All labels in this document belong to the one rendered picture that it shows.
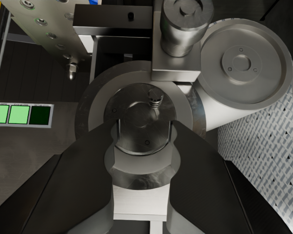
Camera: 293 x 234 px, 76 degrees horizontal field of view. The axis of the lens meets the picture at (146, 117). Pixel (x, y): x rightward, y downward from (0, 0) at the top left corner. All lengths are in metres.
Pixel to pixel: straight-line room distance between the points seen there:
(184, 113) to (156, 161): 0.06
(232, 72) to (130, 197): 0.41
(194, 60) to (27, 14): 0.35
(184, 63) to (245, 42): 0.11
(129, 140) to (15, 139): 0.50
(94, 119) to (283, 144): 0.23
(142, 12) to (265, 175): 0.27
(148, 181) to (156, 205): 0.35
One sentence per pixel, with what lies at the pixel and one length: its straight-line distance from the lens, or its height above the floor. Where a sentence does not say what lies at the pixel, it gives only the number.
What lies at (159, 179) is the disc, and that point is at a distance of 0.21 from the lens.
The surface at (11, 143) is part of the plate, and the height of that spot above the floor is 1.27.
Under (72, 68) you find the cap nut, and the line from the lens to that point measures 0.62.
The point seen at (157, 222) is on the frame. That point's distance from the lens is 0.57.
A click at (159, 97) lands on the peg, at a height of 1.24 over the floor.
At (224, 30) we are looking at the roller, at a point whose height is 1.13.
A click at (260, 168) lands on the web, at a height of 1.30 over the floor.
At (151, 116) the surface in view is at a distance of 0.19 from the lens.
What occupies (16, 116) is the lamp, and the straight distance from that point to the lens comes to 0.65.
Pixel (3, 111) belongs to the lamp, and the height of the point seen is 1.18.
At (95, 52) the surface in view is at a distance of 0.25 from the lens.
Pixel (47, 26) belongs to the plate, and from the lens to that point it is 0.48.
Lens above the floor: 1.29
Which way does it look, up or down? 12 degrees down
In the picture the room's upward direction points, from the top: 178 degrees counter-clockwise
